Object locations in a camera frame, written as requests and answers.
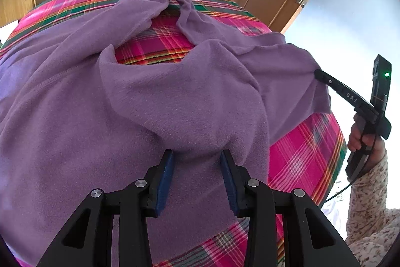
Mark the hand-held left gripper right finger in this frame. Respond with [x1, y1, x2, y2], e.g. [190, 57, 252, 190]
[220, 150, 361, 267]

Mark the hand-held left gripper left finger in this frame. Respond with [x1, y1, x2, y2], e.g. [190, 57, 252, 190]
[37, 150, 175, 267]

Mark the pink green plaid bed sheet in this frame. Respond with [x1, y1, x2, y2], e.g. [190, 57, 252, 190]
[0, 0, 347, 267]

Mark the black cable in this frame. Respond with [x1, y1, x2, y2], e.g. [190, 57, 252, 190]
[325, 171, 355, 202]

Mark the person's right hand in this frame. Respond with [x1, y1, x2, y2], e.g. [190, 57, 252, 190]
[348, 115, 387, 174]

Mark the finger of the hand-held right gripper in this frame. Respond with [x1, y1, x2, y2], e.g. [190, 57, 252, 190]
[314, 68, 344, 94]

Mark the person's right forearm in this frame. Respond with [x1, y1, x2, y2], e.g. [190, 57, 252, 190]
[345, 150, 400, 267]

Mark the purple fleece top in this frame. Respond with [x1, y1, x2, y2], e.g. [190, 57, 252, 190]
[0, 0, 332, 264]

